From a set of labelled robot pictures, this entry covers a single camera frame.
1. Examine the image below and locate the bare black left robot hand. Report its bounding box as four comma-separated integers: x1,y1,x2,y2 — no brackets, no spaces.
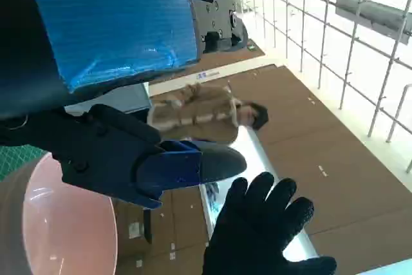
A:
0,0,248,210

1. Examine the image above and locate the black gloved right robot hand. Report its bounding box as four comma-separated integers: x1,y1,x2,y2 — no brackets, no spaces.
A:
201,171,338,275

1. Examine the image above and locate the pink bowl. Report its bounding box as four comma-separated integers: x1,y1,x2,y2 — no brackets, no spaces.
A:
0,152,120,275

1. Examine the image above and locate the white light strip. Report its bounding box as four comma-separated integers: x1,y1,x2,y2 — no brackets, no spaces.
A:
198,126,323,260

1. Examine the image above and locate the person in beige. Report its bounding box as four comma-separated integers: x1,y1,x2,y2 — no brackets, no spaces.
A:
147,83,270,146

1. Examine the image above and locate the green cutting mat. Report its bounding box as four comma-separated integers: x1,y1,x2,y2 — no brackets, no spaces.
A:
0,145,49,185

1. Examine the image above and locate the white metal ceiling grid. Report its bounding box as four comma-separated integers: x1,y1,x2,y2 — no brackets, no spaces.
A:
212,0,412,173

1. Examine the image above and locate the grey ceiling panel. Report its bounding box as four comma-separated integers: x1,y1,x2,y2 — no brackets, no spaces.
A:
334,0,412,44

